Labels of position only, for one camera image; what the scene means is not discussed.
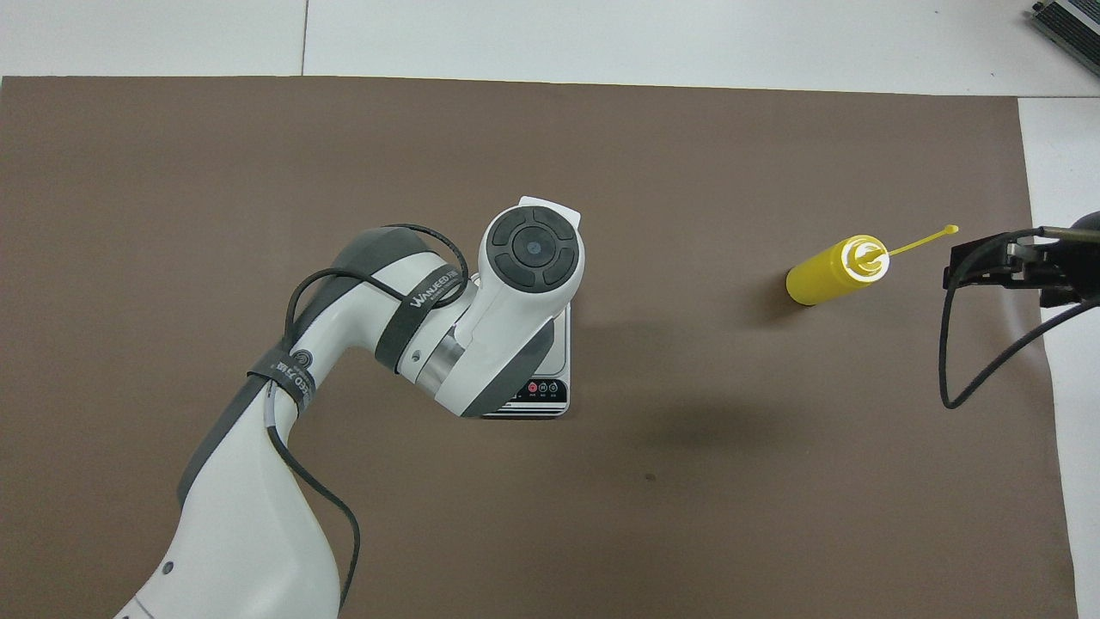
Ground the yellow squeeze seasoning bottle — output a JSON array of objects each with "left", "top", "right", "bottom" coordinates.
[{"left": 785, "top": 224, "right": 960, "bottom": 307}]

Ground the grey finned metal device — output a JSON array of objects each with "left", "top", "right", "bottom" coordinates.
[{"left": 1030, "top": 0, "right": 1100, "bottom": 58}]

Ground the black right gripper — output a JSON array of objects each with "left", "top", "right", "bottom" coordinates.
[{"left": 943, "top": 209, "right": 1100, "bottom": 309}]

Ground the brown table mat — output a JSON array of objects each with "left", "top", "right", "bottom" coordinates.
[{"left": 0, "top": 76, "right": 1079, "bottom": 619}]

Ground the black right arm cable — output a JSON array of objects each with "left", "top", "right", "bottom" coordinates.
[{"left": 938, "top": 225, "right": 1100, "bottom": 411}]

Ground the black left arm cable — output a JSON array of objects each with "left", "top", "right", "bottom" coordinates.
[{"left": 265, "top": 222, "right": 471, "bottom": 613}]

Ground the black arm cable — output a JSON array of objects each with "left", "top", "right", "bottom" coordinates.
[
  {"left": 938, "top": 225, "right": 1100, "bottom": 411},
  {"left": 265, "top": 222, "right": 471, "bottom": 613}
]

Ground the silver digital kitchen scale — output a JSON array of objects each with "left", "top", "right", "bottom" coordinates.
[{"left": 468, "top": 273, "right": 571, "bottom": 420}]

